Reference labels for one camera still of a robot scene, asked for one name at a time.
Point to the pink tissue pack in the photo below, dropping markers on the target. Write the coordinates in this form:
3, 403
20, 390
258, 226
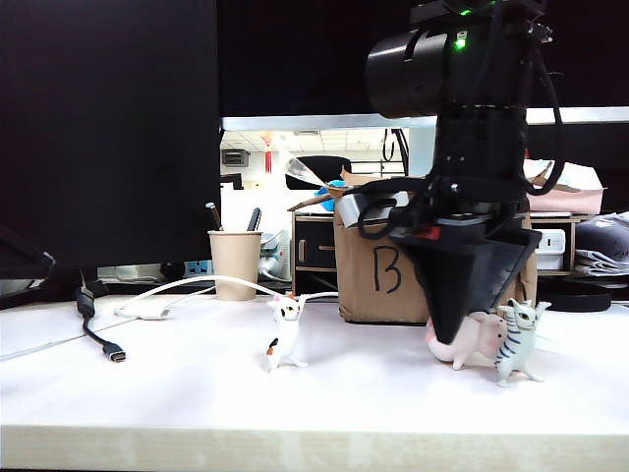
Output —
575, 199

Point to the white calico cat figurine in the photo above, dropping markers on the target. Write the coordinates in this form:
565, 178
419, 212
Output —
287, 314

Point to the grey striped cat figurine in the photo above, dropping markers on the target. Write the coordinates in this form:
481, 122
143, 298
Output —
513, 351

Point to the grey folded cloth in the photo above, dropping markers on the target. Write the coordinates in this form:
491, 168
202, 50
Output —
602, 236

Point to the beige paper cup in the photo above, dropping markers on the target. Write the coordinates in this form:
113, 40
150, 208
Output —
236, 265

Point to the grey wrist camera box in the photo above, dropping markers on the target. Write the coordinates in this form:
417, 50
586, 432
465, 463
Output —
351, 211

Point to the white monitor stand column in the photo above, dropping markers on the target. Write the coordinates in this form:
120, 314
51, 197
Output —
420, 152

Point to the brown cardboard box marked BOX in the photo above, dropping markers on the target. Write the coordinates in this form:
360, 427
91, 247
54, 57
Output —
359, 295

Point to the dark background monitor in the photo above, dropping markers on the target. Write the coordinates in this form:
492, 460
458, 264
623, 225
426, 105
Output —
589, 147

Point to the large black monitor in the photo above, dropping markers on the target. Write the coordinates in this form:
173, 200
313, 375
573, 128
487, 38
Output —
98, 123

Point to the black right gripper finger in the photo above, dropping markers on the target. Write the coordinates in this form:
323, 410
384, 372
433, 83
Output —
511, 270
447, 295

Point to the red hanging ornament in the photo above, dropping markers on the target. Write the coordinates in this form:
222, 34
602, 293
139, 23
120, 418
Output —
268, 152

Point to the silver tipped pen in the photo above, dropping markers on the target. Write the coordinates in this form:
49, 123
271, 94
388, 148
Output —
214, 216

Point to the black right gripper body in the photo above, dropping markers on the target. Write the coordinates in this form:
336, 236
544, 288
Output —
481, 157

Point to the blue object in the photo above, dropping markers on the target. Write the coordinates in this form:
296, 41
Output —
336, 186

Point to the black round base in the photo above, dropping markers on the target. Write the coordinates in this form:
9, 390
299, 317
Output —
575, 297

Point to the pink plush rabbit doll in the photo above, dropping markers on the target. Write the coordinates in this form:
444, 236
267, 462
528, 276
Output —
472, 339

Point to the black pen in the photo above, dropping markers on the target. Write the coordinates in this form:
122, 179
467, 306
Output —
253, 218

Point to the clear plastic wrapper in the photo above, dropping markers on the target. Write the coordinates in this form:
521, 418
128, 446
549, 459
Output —
297, 169

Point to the black monitor with silver bezel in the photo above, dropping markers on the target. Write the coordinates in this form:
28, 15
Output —
295, 49

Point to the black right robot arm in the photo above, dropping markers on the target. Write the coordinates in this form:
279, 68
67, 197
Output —
408, 74

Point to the black office chair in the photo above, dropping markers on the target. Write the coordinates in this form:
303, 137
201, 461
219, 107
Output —
319, 169

